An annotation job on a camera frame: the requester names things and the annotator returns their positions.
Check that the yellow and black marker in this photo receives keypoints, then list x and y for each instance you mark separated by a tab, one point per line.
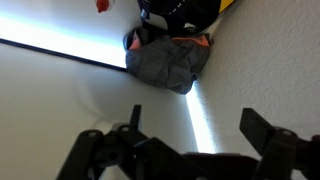
186	16

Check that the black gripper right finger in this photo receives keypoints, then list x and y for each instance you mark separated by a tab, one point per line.
276	146

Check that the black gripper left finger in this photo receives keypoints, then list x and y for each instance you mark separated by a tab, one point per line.
90	153

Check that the grey shirt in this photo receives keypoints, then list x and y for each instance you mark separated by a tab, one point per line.
166	63

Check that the white bottle red cap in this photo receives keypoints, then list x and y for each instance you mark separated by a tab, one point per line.
102	5

